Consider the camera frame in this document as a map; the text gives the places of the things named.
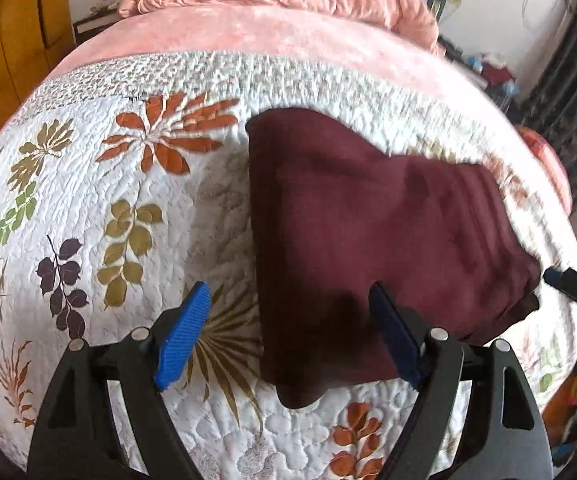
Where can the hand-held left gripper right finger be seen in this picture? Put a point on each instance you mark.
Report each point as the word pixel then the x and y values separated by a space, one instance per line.
pixel 398 340

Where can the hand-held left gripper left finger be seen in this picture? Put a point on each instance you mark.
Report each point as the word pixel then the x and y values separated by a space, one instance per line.
pixel 186 335

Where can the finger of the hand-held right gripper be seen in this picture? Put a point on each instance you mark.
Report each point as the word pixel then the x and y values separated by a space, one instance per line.
pixel 575 285

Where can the maroon pants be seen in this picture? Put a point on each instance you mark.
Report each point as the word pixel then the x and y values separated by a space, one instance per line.
pixel 368 220

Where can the white floral quilt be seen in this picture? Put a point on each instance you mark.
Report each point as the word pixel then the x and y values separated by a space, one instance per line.
pixel 118 310

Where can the dark curtain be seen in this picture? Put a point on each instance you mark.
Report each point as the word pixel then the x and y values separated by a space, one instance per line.
pixel 568 85

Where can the pile of clothes clutter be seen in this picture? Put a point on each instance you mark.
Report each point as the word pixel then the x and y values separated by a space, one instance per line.
pixel 493 72

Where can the pink bedsheet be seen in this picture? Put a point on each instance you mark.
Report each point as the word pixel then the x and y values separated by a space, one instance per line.
pixel 268 30

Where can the yellow wooden wardrobe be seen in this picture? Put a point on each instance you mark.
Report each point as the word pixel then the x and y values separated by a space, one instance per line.
pixel 13 25

